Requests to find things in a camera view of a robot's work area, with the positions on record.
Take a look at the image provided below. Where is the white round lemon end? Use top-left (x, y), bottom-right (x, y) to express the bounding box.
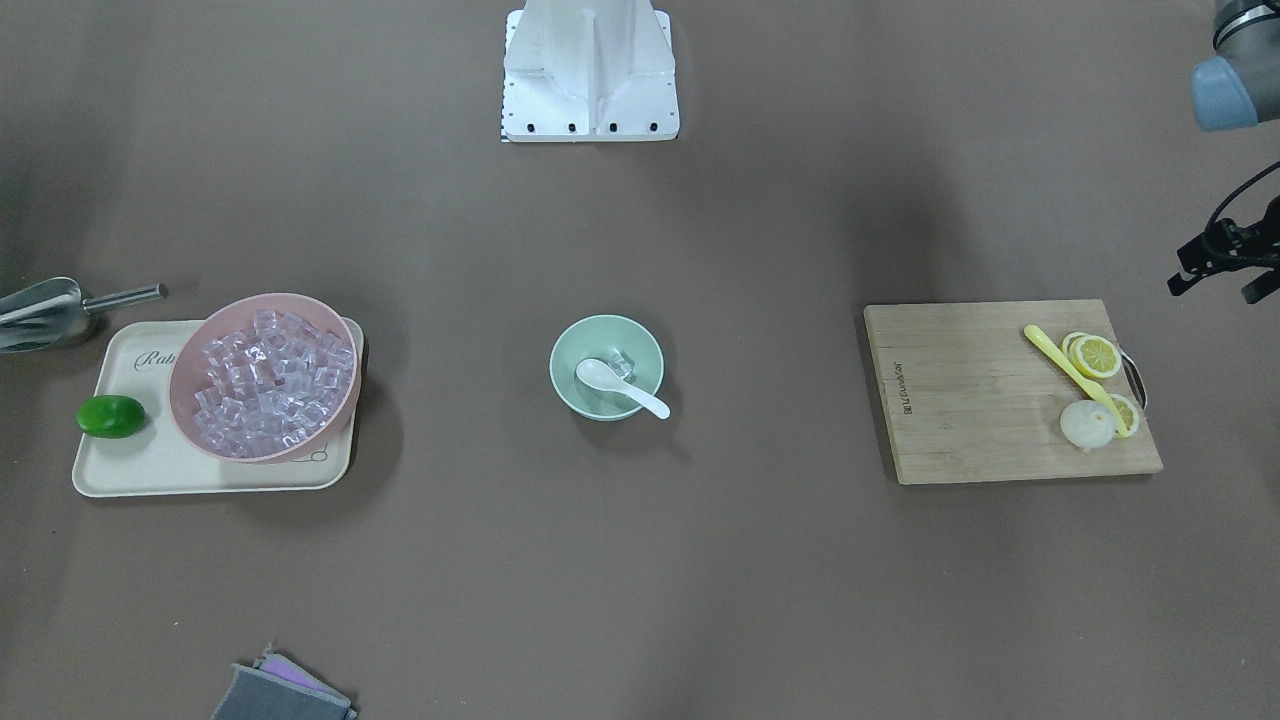
top-left (1059, 400), bottom-right (1117, 454)

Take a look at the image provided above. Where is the beige serving tray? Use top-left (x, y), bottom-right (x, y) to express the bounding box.
top-left (72, 320), bottom-right (356, 498)

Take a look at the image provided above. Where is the clear ice cube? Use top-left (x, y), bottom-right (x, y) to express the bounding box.
top-left (605, 348), bottom-right (635, 383)

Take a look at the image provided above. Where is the mint green bowl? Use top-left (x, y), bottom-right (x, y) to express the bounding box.
top-left (548, 314), bottom-right (669, 421)

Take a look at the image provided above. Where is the lemon slice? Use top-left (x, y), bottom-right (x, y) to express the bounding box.
top-left (1062, 333), bottom-right (1123, 380)
top-left (1108, 393), bottom-right (1142, 438)

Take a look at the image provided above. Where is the yellow plastic knife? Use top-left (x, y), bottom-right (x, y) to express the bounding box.
top-left (1021, 324), bottom-right (1135, 437)

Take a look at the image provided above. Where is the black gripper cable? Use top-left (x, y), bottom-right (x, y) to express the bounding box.
top-left (1204, 160), bottom-right (1280, 261)

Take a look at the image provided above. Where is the grey folded cloth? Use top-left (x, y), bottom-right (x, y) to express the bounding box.
top-left (211, 650), bottom-right (358, 719)

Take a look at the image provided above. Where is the white ceramic spoon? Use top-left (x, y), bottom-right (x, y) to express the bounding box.
top-left (575, 357), bottom-right (672, 420)

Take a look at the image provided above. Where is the white camera stand base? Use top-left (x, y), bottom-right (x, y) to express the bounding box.
top-left (500, 1), bottom-right (681, 143)

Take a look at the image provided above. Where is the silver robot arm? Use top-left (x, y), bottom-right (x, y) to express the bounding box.
top-left (1167, 1), bottom-right (1279, 304)

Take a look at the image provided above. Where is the pink bowl of ice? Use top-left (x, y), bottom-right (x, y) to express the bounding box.
top-left (166, 293), bottom-right (362, 465)

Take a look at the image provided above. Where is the green lime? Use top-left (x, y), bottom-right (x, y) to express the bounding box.
top-left (76, 395), bottom-right (147, 439)

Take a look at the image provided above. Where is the steel ice scoop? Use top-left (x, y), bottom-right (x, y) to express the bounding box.
top-left (1, 277), bottom-right (168, 354)

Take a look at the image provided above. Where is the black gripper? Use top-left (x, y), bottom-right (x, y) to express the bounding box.
top-left (1167, 197), bottom-right (1279, 305)

